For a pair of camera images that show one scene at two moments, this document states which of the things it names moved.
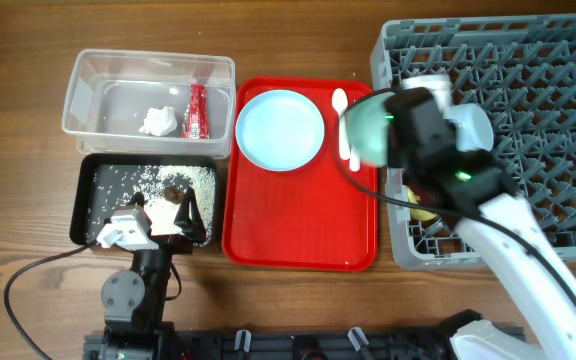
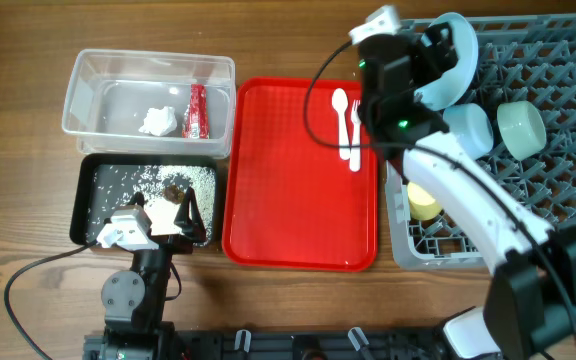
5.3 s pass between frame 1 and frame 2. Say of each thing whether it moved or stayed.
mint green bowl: moved
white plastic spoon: stayed
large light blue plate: moved
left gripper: stayed
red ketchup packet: stayed
